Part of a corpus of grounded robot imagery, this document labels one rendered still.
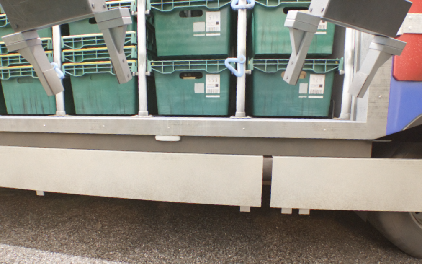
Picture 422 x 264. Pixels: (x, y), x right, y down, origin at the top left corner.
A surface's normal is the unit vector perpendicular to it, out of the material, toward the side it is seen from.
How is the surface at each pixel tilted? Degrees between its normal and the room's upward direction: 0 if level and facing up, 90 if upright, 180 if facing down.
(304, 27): 113
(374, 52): 83
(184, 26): 94
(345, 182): 90
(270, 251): 0
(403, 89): 90
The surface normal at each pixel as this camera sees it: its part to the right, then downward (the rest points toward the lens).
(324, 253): 0.00, -0.99
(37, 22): -0.04, 0.50
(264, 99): -0.11, 0.16
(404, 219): 0.14, -0.01
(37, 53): 0.99, -0.11
